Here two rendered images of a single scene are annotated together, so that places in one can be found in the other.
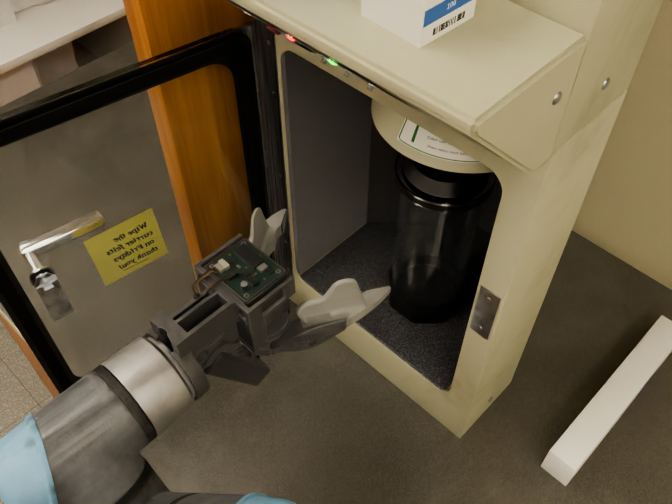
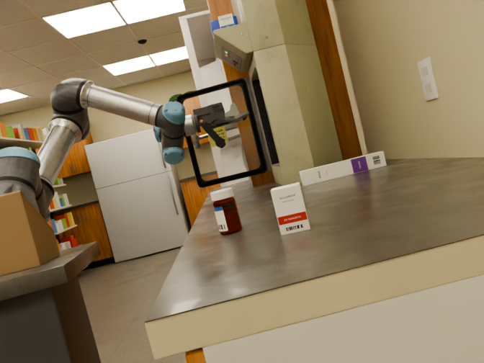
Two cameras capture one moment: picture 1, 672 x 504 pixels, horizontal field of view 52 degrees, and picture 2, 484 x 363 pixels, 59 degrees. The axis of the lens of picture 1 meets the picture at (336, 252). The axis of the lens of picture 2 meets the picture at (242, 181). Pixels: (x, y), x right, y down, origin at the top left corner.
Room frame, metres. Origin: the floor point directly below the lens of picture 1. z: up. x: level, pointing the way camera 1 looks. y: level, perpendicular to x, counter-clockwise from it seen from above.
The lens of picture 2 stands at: (-0.78, -1.07, 1.07)
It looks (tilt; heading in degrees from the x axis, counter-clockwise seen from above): 3 degrees down; 44
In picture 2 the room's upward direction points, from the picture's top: 14 degrees counter-clockwise
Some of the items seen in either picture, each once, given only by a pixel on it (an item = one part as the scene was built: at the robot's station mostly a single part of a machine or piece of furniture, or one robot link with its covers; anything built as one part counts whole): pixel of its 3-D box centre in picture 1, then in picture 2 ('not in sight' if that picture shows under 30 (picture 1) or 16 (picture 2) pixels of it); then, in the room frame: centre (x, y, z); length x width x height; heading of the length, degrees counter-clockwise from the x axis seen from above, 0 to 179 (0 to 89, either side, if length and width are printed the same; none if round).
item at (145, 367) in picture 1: (149, 380); (190, 124); (0.28, 0.16, 1.24); 0.08 x 0.05 x 0.08; 46
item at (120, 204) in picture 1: (143, 236); (221, 133); (0.48, 0.21, 1.19); 0.30 x 0.01 x 0.40; 126
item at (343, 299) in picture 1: (345, 296); (235, 111); (0.36, -0.01, 1.24); 0.09 x 0.03 x 0.06; 102
